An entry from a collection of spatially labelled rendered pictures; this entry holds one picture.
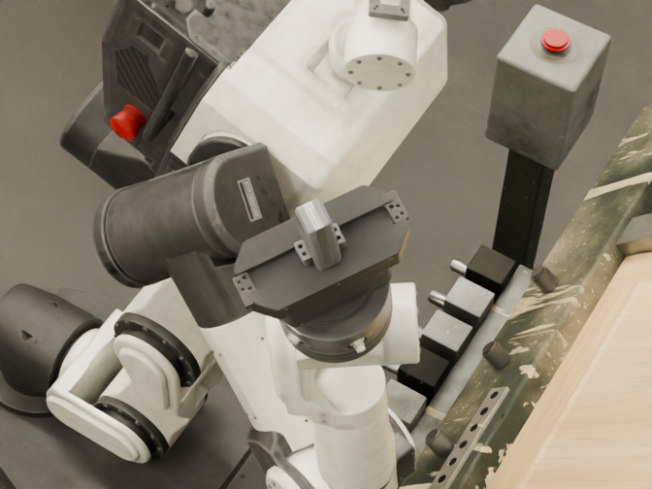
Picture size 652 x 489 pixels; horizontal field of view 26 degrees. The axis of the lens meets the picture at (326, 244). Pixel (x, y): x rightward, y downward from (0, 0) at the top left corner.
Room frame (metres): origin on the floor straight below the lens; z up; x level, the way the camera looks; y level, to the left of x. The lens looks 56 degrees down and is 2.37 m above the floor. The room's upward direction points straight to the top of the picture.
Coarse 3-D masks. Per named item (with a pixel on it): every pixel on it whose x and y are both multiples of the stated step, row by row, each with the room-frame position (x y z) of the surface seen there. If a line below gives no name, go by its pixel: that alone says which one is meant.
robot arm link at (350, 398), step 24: (288, 360) 0.55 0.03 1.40; (288, 384) 0.55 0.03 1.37; (312, 384) 0.57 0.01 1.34; (336, 384) 0.58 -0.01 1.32; (360, 384) 0.58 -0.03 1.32; (384, 384) 0.57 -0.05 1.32; (288, 408) 0.55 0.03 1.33; (312, 408) 0.55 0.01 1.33; (336, 408) 0.55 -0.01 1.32; (360, 408) 0.55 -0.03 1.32
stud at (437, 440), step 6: (432, 432) 0.75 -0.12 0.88; (438, 432) 0.75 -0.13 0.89; (426, 438) 0.75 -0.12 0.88; (432, 438) 0.74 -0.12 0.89; (438, 438) 0.74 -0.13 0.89; (444, 438) 0.74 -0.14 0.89; (432, 444) 0.74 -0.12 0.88; (438, 444) 0.74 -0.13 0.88; (444, 444) 0.74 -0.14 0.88; (450, 444) 0.74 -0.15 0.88; (438, 450) 0.73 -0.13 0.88; (444, 450) 0.73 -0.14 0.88; (450, 450) 0.73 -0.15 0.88; (438, 456) 0.73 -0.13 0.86; (444, 456) 0.73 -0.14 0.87
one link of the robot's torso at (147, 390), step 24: (120, 336) 1.02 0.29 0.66; (120, 360) 1.00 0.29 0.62; (144, 360) 0.98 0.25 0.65; (216, 360) 1.05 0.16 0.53; (120, 384) 1.10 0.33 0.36; (144, 384) 0.98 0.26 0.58; (168, 384) 0.97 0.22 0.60; (120, 408) 1.06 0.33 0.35; (144, 408) 1.05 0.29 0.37; (168, 408) 0.97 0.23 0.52; (192, 408) 1.00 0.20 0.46; (144, 432) 1.04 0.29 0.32; (168, 432) 1.03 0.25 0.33
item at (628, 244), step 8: (640, 216) 1.04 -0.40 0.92; (648, 216) 1.03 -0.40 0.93; (632, 224) 1.03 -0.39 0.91; (640, 224) 1.02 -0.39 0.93; (648, 224) 1.01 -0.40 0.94; (624, 232) 1.02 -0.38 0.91; (632, 232) 1.01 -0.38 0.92; (640, 232) 1.00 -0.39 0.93; (648, 232) 0.99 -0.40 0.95; (624, 240) 1.00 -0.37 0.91; (632, 240) 1.00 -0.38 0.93; (640, 240) 0.99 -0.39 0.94; (648, 240) 0.98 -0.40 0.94; (624, 248) 1.00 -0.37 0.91; (632, 248) 0.99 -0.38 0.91; (640, 248) 0.99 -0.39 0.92; (648, 248) 0.98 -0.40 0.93
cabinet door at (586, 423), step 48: (624, 288) 0.93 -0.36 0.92; (624, 336) 0.84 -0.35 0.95; (576, 384) 0.79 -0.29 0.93; (624, 384) 0.76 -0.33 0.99; (528, 432) 0.74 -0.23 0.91; (576, 432) 0.71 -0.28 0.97; (624, 432) 0.68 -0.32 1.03; (528, 480) 0.66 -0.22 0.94; (576, 480) 0.64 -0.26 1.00; (624, 480) 0.61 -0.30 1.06
